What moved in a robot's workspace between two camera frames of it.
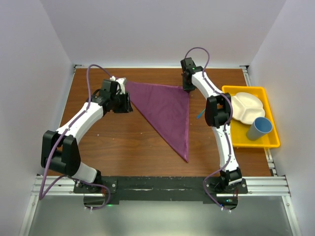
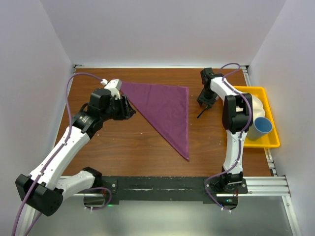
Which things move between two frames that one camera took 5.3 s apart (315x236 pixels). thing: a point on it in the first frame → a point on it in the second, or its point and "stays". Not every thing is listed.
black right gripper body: (186, 85) → (208, 97)
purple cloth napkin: (168, 107) stays
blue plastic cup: (260, 126) stays
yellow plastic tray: (239, 131) stays
